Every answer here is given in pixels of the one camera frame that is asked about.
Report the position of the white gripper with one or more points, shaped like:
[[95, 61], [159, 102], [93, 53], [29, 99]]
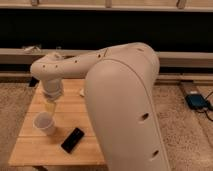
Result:
[[52, 90]]

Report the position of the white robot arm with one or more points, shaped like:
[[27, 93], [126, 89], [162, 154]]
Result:
[[118, 84]]

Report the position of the black smartphone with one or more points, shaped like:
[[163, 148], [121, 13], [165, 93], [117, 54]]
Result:
[[72, 140]]

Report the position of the wooden table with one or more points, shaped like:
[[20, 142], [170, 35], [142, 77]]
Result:
[[34, 148]]

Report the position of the black power adapter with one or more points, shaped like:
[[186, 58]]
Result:
[[197, 101]]

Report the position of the grey wall rail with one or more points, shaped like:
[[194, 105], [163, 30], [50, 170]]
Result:
[[167, 59]]

